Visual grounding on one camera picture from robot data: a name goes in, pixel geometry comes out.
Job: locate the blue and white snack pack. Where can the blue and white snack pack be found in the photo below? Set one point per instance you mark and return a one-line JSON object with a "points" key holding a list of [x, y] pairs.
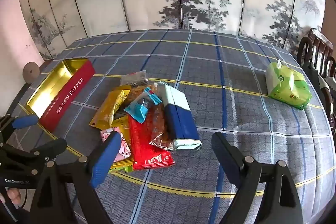
{"points": [[179, 119]]}

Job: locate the shiny gold snack packet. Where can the shiny gold snack packet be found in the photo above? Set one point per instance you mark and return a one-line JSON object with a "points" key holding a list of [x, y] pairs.
{"points": [[110, 111]]}

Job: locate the grey round disc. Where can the grey round disc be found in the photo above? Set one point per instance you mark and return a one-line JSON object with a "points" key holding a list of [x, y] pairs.
{"points": [[31, 71]]}

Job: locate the red tin box gold interior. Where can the red tin box gold interior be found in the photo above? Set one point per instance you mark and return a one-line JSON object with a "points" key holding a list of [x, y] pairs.
{"points": [[68, 98]]}

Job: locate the green snack packet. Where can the green snack packet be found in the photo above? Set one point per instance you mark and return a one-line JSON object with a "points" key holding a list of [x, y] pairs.
{"points": [[128, 169]]}

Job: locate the grey plaid tablecloth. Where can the grey plaid tablecloth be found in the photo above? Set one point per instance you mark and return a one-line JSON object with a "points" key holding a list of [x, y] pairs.
{"points": [[236, 108]]}

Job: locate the dark wooden chair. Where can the dark wooden chair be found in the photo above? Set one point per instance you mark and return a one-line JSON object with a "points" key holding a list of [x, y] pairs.
{"points": [[313, 45], [331, 74]]}

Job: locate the dark grey clear snack packet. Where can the dark grey clear snack packet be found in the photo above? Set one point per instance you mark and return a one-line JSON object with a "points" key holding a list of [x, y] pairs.
{"points": [[134, 78]]}

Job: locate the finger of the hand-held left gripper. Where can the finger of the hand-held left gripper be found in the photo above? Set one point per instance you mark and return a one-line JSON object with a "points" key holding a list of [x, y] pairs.
{"points": [[25, 121], [50, 147]]}

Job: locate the yellow snack packet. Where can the yellow snack packet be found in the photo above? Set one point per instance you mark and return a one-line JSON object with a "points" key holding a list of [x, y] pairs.
{"points": [[124, 134]]}

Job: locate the red snack packet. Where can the red snack packet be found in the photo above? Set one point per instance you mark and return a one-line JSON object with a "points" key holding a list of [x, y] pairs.
{"points": [[144, 146]]}

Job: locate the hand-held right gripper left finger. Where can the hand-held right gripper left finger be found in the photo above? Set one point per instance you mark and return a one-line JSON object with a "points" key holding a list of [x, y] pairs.
{"points": [[105, 158]]}

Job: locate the person's left hand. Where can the person's left hand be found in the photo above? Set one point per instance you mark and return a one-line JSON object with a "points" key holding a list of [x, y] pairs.
{"points": [[13, 194]]}

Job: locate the teal snack packet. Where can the teal snack packet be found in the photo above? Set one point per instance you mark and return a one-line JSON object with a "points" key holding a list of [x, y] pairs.
{"points": [[143, 106]]}

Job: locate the pink snack packet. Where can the pink snack packet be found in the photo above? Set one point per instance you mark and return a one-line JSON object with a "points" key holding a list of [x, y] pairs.
{"points": [[125, 150]]}

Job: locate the green tissue pack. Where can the green tissue pack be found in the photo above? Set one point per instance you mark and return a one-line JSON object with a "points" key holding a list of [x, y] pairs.
{"points": [[286, 85]]}

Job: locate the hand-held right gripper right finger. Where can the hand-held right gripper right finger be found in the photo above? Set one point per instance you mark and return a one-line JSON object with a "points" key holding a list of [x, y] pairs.
{"points": [[223, 157]]}

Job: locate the clear packet of nuts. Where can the clear packet of nuts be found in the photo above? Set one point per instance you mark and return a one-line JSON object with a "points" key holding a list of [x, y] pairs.
{"points": [[156, 120]]}

